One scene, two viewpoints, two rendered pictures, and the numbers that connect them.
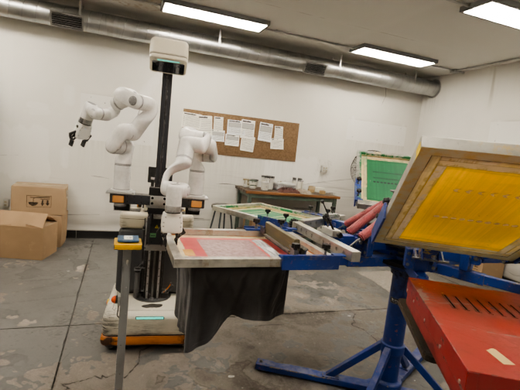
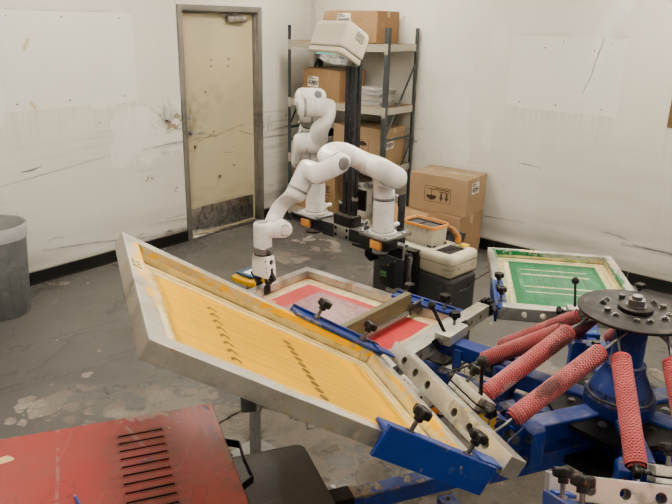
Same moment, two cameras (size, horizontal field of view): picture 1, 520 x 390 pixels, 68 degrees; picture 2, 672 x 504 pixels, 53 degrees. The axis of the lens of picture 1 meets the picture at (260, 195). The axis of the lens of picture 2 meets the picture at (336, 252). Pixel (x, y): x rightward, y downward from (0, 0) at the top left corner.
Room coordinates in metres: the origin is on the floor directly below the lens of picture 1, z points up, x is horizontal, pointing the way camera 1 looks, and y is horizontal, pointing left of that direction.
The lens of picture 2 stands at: (0.74, -1.95, 2.03)
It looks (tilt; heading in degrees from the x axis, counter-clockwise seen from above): 19 degrees down; 59
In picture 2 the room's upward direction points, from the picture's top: 1 degrees clockwise
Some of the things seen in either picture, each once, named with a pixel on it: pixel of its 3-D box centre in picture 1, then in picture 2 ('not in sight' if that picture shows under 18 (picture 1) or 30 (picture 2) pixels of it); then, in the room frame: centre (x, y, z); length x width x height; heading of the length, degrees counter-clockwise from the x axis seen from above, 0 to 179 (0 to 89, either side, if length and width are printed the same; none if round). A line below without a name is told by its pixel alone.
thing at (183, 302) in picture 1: (183, 290); not in sight; (1.84, 0.33, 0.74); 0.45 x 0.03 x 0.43; 20
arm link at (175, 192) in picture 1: (178, 193); (272, 232); (1.85, 0.40, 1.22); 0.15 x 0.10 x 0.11; 0
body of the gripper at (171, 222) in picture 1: (172, 220); (263, 263); (1.81, 0.41, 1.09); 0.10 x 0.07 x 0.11; 110
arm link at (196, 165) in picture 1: (200, 159); (386, 181); (2.40, 0.40, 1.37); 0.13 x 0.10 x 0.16; 90
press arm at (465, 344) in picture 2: (338, 238); (465, 350); (2.14, -0.47, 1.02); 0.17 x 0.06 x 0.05; 110
